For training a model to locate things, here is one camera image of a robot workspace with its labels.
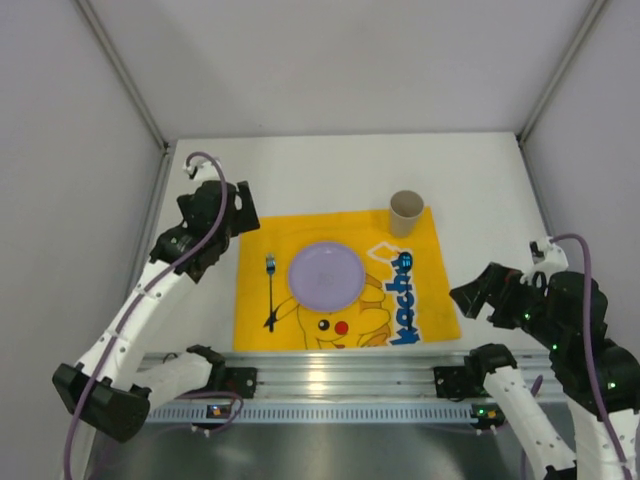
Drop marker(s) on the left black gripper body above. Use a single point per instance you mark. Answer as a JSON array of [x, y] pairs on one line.
[[245, 209]]

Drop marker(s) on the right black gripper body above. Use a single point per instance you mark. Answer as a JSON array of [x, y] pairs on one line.
[[493, 295]]

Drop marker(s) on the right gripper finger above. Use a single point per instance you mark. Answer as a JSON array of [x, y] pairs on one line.
[[485, 289], [480, 310]]

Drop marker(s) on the blue plastic fork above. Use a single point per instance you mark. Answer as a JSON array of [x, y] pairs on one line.
[[270, 270]]

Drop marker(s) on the yellow pikachu cloth mat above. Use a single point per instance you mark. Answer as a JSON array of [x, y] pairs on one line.
[[397, 307]]

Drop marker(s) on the purple plastic plate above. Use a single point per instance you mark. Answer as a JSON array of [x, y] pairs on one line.
[[326, 277]]

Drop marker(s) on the beige paper cup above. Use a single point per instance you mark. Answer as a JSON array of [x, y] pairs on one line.
[[405, 208]]

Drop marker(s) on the blue metallic spoon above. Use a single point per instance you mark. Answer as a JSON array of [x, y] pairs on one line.
[[406, 260]]

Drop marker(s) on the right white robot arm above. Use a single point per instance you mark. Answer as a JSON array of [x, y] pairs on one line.
[[564, 312]]

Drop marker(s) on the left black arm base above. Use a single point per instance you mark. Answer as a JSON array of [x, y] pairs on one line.
[[235, 377]]

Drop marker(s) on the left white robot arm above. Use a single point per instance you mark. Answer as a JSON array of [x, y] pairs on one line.
[[105, 387]]

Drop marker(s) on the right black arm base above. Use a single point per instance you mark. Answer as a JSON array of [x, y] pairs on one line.
[[457, 383]]

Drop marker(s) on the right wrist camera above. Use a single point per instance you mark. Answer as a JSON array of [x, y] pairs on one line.
[[548, 257]]

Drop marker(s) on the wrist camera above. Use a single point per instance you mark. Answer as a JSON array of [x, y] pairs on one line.
[[548, 257], [202, 169]]

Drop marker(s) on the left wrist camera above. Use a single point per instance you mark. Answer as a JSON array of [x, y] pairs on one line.
[[202, 169]]

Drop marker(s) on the aluminium mounting rail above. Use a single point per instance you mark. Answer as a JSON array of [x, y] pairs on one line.
[[374, 374]]

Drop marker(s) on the white slotted cable duct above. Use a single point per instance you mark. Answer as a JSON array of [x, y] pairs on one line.
[[262, 412]]

